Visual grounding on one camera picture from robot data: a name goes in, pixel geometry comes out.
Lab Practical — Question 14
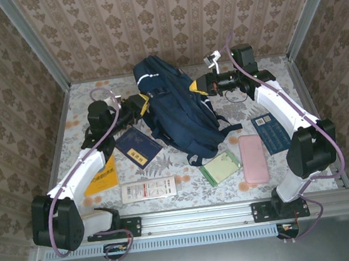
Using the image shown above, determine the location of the navy book with yellow label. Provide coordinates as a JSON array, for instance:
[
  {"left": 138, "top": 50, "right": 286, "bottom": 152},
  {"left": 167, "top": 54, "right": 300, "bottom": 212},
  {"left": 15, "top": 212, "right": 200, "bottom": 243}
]
[{"left": 113, "top": 123, "right": 166, "bottom": 173}]

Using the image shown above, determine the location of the navy blue backpack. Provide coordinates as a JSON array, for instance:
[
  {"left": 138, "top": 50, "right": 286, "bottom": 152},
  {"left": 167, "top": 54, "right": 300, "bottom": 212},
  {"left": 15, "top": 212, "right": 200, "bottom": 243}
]
[{"left": 130, "top": 46, "right": 247, "bottom": 173}]

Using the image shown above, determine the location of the blue book with white barcode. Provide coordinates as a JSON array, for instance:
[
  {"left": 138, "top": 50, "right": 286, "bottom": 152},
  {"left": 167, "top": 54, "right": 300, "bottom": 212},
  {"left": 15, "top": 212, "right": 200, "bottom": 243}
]
[{"left": 250, "top": 111, "right": 293, "bottom": 157}]

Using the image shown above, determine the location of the white packet with red print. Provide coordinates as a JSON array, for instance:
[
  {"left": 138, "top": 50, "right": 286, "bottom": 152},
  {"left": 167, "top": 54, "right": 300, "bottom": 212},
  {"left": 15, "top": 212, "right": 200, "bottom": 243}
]
[{"left": 119, "top": 175, "right": 179, "bottom": 205}]

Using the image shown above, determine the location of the green notebook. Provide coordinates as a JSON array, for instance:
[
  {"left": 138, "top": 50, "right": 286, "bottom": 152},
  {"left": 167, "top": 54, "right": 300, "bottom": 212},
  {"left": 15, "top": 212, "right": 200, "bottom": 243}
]
[{"left": 197, "top": 148, "right": 244, "bottom": 190}]

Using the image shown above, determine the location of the pink pencil case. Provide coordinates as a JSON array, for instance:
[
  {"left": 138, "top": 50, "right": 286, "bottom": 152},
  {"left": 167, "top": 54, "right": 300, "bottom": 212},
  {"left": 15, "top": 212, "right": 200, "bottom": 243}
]
[{"left": 237, "top": 132, "right": 271, "bottom": 187}]

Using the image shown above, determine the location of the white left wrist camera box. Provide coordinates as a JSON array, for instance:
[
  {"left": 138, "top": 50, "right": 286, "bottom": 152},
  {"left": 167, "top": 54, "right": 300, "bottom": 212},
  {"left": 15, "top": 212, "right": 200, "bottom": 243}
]
[{"left": 100, "top": 93, "right": 125, "bottom": 110}]

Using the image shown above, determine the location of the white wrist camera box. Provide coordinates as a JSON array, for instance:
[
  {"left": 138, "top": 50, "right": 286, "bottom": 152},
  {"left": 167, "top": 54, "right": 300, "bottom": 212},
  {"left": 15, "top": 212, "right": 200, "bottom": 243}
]
[
  {"left": 100, "top": 93, "right": 125, "bottom": 110},
  {"left": 202, "top": 50, "right": 224, "bottom": 71}
]

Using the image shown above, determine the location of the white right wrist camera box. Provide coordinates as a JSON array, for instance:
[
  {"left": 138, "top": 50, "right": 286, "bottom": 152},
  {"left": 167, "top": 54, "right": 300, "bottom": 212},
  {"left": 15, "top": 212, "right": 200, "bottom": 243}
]
[{"left": 202, "top": 50, "right": 224, "bottom": 71}]

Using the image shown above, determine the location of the thin black gripper wire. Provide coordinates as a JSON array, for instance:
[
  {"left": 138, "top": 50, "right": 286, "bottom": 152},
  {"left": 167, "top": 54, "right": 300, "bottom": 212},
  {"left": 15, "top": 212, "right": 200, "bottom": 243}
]
[{"left": 224, "top": 86, "right": 250, "bottom": 105}]

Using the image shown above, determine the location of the aluminium corner post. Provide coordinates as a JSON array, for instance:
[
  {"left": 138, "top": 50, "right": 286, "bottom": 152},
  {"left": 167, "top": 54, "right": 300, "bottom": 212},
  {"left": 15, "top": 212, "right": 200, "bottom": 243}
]
[
  {"left": 0, "top": 0, "right": 71, "bottom": 97},
  {"left": 281, "top": 0, "right": 348, "bottom": 58}
]

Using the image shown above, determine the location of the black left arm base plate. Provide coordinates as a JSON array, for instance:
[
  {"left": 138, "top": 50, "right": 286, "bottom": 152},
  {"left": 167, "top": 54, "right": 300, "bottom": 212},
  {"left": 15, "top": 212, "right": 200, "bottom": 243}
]
[{"left": 85, "top": 216, "right": 143, "bottom": 243}]

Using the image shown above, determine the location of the aluminium mounting rail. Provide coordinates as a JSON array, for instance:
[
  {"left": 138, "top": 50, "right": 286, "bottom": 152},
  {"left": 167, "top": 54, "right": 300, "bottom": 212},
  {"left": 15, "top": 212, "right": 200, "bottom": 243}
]
[{"left": 30, "top": 189, "right": 349, "bottom": 248}]

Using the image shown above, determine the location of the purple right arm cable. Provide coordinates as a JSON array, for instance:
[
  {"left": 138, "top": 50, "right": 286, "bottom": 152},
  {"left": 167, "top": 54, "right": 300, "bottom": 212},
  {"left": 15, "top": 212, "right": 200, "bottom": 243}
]
[{"left": 218, "top": 20, "right": 349, "bottom": 249}]

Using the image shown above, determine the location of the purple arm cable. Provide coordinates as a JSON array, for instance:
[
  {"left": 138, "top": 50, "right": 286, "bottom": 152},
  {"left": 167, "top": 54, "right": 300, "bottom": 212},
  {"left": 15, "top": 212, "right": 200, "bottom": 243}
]
[
  {"left": 218, "top": 20, "right": 349, "bottom": 249},
  {"left": 33, "top": 85, "right": 139, "bottom": 261}
]

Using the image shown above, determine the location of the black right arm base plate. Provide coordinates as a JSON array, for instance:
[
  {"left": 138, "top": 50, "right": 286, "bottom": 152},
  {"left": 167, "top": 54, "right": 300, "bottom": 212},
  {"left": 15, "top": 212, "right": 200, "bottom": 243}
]
[{"left": 250, "top": 196, "right": 310, "bottom": 223}]

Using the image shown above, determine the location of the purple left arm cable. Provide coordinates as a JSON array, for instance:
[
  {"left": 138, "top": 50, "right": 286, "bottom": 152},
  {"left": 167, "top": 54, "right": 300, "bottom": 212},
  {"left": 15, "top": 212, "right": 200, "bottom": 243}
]
[{"left": 33, "top": 85, "right": 139, "bottom": 261}]

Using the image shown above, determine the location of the slotted grey cable duct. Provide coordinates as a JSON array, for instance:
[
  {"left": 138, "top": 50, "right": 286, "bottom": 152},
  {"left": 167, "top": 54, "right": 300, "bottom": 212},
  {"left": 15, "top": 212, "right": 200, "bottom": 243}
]
[{"left": 44, "top": 224, "right": 281, "bottom": 261}]

